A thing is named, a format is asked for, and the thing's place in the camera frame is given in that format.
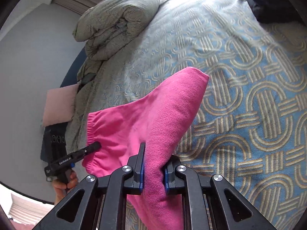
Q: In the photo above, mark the dark blue headboard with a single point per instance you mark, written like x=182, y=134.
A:
x=71, y=76

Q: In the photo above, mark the beige curtain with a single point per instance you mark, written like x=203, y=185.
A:
x=72, y=5

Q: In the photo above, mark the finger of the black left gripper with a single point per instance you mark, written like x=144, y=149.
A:
x=90, y=149

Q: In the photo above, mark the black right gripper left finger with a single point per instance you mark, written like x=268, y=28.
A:
x=135, y=183

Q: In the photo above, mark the patterned blue-gold bedspread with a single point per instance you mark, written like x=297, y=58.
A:
x=251, y=125

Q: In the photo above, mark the pink fleece pants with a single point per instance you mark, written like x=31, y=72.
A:
x=159, y=120

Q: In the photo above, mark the navy star-print folded blanket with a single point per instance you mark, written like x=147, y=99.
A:
x=274, y=11

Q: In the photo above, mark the pink pillow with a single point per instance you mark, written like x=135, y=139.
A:
x=60, y=105

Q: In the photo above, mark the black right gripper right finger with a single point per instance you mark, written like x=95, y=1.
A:
x=172, y=183

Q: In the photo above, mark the person's left hand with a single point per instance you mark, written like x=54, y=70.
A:
x=62, y=189

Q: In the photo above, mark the folded patterned comforter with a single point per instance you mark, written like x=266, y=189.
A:
x=112, y=24

